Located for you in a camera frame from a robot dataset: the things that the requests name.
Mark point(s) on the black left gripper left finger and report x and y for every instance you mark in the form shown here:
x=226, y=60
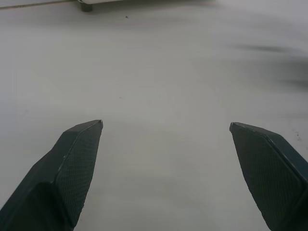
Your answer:
x=60, y=178

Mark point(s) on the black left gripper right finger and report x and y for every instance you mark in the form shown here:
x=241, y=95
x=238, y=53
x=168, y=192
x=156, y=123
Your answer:
x=269, y=173

